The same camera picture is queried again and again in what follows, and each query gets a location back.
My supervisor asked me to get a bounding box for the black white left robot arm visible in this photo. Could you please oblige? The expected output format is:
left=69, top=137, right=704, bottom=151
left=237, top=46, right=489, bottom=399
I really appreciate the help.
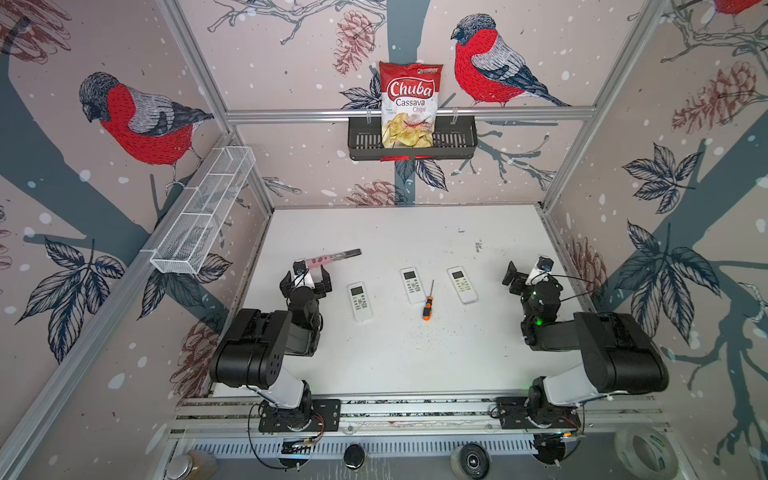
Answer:
left=209, top=266, right=332, bottom=430

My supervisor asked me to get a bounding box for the Chuba cassava chips bag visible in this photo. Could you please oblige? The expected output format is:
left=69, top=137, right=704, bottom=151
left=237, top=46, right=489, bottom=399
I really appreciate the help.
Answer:
left=379, top=62, right=442, bottom=148

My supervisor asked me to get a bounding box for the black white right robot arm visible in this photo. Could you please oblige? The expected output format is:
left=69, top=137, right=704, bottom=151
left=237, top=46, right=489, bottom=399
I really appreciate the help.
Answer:
left=502, top=256, right=669, bottom=428

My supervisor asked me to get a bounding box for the white remote control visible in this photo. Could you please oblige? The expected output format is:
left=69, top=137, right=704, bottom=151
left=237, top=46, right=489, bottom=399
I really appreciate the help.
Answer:
left=347, top=282, right=373, bottom=323
left=447, top=266, right=479, bottom=305
left=400, top=267, right=426, bottom=305

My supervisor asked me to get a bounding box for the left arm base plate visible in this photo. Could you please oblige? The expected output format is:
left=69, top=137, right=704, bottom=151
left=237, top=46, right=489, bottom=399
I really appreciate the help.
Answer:
left=258, top=399, right=341, bottom=433

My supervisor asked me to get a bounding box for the pink handled knife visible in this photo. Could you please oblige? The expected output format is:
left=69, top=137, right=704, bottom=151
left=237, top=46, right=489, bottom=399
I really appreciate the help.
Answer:
left=305, top=249, right=362, bottom=269

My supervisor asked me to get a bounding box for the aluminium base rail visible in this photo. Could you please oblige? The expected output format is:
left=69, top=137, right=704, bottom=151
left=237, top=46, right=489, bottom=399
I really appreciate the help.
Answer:
left=167, top=391, right=670, bottom=439

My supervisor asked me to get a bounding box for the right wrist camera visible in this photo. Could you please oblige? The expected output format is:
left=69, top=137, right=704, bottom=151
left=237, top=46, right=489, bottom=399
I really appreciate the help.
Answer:
left=526, top=255, right=554, bottom=285

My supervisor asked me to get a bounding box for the metal lidded jar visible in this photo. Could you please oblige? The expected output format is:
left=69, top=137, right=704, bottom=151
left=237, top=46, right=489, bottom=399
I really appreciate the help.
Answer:
left=165, top=450, right=217, bottom=480

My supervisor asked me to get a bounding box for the white wire mesh basket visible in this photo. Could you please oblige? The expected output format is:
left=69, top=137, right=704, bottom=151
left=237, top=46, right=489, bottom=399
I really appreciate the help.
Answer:
left=150, top=146, right=255, bottom=275

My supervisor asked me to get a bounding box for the orange black screwdriver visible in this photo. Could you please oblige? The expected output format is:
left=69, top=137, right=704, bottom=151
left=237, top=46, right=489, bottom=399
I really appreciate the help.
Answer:
left=422, top=282, right=434, bottom=321

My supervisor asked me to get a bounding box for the clear tape roll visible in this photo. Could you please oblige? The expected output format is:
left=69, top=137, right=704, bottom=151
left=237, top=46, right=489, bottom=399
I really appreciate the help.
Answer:
left=614, top=425, right=680, bottom=480

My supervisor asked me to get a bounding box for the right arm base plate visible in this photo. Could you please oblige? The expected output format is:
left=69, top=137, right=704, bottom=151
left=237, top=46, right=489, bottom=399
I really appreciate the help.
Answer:
left=489, top=396, right=582, bottom=430

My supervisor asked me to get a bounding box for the black wall basket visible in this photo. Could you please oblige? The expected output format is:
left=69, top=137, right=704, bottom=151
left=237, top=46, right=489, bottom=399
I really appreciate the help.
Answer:
left=347, top=116, right=478, bottom=162

